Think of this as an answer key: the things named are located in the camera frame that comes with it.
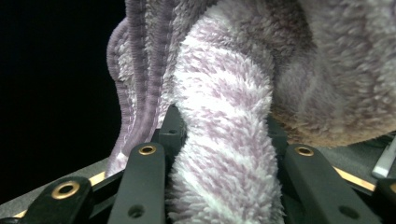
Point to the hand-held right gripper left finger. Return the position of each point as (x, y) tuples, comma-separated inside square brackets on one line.
[(143, 186)]

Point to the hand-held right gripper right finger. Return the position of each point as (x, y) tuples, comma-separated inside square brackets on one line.
[(317, 193)]

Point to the purple white fluffy cloth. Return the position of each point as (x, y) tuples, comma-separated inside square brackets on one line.
[(224, 124)]

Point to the white metal stand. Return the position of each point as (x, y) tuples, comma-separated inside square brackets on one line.
[(386, 161)]

